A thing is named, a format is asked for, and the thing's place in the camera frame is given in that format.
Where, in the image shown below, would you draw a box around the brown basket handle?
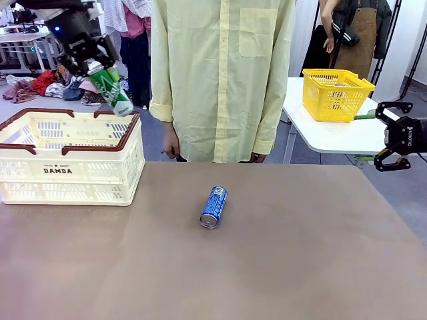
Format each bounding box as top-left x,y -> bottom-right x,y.
0,108 -> 75,155
61,110 -> 141,156

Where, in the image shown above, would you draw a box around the person's right hand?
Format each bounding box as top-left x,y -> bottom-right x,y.
162,133 -> 181,160

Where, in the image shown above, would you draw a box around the black stand pole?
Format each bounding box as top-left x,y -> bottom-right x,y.
400,0 -> 427,101
368,0 -> 402,97

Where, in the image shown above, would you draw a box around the white side table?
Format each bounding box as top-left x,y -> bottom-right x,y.
282,76 -> 401,164

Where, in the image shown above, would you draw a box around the pink checked garment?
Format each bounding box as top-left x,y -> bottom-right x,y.
79,79 -> 101,95

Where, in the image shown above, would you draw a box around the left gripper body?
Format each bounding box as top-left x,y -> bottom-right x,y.
45,8 -> 101,65

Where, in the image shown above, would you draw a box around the green drink can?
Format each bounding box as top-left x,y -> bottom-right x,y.
85,63 -> 135,117

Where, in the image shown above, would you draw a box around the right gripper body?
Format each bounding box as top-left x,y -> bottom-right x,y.
383,116 -> 427,156

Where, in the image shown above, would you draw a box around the white crumpled garment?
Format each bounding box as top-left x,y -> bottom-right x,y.
5,75 -> 34,87

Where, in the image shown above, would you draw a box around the red garment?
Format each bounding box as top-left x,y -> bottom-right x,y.
31,69 -> 58,96

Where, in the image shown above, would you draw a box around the brown striped garment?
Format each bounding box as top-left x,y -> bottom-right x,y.
81,89 -> 133,107

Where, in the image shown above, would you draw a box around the white checked shirt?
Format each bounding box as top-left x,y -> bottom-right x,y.
99,0 -> 153,34

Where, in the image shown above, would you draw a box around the blue drink can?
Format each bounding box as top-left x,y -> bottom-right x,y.
199,185 -> 229,230

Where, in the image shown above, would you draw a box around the grey metal workbench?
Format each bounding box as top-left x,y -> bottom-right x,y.
0,31 -> 64,75

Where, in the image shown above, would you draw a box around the person in yellow shirt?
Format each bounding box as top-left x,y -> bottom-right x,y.
148,0 -> 297,164

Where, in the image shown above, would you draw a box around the dark navy trousers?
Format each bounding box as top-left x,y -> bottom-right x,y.
119,31 -> 151,108

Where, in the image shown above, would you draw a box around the cream plastic shopping basket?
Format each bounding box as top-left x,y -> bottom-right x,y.
0,108 -> 147,207

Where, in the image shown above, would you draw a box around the maroon patterned garment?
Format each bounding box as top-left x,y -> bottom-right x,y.
3,81 -> 36,104

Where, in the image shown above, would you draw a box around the blue denim garment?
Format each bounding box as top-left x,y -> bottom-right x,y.
63,81 -> 84,101

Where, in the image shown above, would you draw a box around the pink shirt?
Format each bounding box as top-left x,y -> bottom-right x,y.
119,5 -> 149,39

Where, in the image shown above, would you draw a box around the yellow plastic basket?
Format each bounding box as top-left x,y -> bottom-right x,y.
302,68 -> 376,123

